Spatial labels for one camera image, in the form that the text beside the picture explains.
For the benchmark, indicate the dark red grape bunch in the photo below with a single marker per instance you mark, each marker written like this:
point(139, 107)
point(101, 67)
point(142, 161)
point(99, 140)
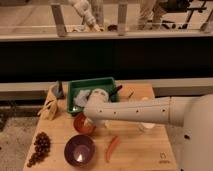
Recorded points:
point(42, 148)

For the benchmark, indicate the purple bowl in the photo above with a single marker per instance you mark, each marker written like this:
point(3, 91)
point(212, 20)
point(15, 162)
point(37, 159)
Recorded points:
point(79, 150)

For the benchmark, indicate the green plastic tray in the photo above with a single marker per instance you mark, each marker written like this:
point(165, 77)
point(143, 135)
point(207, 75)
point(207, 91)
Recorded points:
point(74, 87)

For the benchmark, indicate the red-orange bowl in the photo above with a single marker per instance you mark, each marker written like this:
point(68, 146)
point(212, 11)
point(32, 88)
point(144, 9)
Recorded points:
point(80, 127)

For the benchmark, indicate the white crumpled cloth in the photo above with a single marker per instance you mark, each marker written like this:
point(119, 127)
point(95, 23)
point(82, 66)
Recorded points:
point(82, 98)

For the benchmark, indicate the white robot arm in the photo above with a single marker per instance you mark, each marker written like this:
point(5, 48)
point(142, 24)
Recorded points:
point(194, 114)

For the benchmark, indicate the black handled tool in tray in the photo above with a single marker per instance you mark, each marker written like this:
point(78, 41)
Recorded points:
point(115, 90)

